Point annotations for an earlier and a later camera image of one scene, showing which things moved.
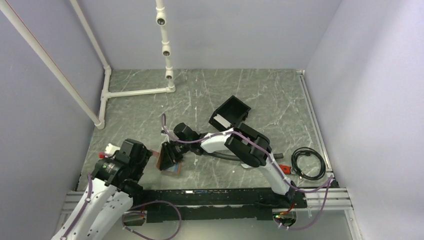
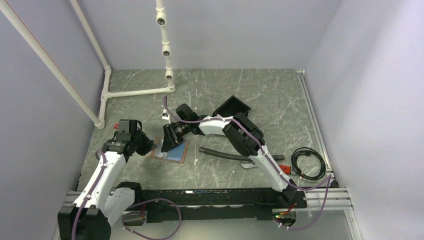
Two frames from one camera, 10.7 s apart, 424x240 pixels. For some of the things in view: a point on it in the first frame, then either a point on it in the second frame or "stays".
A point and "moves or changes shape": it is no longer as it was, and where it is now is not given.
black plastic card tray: (234, 111) stays
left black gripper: (143, 158) → (149, 145)
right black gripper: (170, 158) → (171, 137)
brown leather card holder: (174, 169) moves or changes shape
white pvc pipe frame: (99, 118) stays
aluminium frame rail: (338, 198) stays
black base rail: (197, 205) stays
